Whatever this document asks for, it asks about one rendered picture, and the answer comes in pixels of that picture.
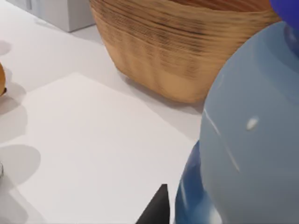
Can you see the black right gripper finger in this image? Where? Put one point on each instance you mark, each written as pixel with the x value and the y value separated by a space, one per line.
pixel 160 207

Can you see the blue bottle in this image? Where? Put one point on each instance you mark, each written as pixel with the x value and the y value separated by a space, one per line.
pixel 252 140

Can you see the woven wooden basket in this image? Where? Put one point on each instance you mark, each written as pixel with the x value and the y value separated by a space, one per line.
pixel 177 51

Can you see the orange round toy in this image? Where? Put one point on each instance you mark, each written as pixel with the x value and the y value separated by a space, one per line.
pixel 2 81

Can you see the white box furniture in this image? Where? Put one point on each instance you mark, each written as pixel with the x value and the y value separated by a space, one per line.
pixel 58 14

